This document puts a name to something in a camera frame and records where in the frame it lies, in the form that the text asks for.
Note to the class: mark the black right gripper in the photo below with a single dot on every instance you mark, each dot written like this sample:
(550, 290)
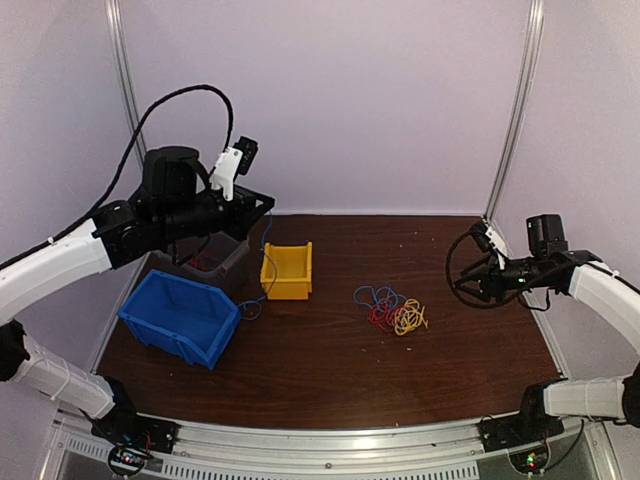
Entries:
(490, 279)

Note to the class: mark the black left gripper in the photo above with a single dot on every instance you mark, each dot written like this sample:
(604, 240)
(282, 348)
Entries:
(246, 214)

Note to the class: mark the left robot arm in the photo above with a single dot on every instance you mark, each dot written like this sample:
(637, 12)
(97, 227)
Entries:
(177, 199)

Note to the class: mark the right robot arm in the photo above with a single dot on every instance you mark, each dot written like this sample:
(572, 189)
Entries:
(584, 277)

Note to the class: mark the clear grey plastic tub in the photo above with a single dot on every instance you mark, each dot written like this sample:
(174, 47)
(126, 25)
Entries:
(223, 263)

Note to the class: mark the yellow plastic bin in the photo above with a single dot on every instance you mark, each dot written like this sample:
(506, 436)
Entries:
(286, 272)

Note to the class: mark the blue plastic bin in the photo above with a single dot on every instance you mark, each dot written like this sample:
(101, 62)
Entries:
(187, 319)

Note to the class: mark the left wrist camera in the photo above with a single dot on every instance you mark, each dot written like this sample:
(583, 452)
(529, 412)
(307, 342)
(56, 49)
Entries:
(232, 162)

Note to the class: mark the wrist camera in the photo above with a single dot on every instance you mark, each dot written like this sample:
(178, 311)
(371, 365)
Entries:
(232, 162)
(487, 238)

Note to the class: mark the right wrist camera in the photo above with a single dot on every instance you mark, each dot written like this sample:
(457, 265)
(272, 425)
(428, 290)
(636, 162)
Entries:
(487, 238)

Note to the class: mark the front aluminium rail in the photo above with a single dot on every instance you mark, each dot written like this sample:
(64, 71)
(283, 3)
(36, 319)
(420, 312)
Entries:
(449, 450)

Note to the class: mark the left corner aluminium post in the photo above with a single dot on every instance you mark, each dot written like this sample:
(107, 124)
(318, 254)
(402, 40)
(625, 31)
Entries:
(125, 79)

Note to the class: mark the corner aluminium post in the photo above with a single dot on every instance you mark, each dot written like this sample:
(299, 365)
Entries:
(125, 79)
(529, 60)

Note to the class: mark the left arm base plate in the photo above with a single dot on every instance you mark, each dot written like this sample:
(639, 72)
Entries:
(136, 431)

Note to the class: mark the right corner aluminium post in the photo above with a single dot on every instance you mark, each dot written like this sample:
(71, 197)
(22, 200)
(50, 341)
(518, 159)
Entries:
(529, 60)

